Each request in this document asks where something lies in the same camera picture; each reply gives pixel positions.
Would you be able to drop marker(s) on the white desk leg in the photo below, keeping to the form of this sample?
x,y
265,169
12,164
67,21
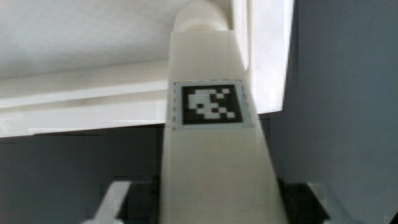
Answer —
x,y
218,184

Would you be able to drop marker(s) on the white desk tabletop panel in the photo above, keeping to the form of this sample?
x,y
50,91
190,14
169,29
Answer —
x,y
83,58

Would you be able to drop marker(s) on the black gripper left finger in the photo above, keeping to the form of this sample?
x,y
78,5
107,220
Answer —
x,y
114,212

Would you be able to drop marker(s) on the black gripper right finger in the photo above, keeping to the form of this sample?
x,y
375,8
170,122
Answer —
x,y
309,204

